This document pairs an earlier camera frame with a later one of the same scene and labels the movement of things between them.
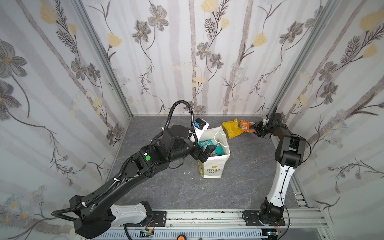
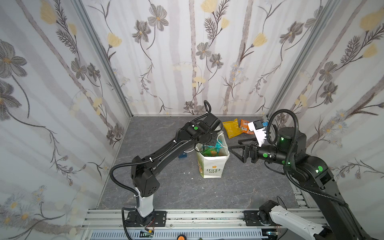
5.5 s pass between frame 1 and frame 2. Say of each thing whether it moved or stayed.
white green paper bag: stayed
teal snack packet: moved
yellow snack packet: stayed
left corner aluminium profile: stayed
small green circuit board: stayed
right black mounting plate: stayed
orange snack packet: stayed
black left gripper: moved
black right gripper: moved
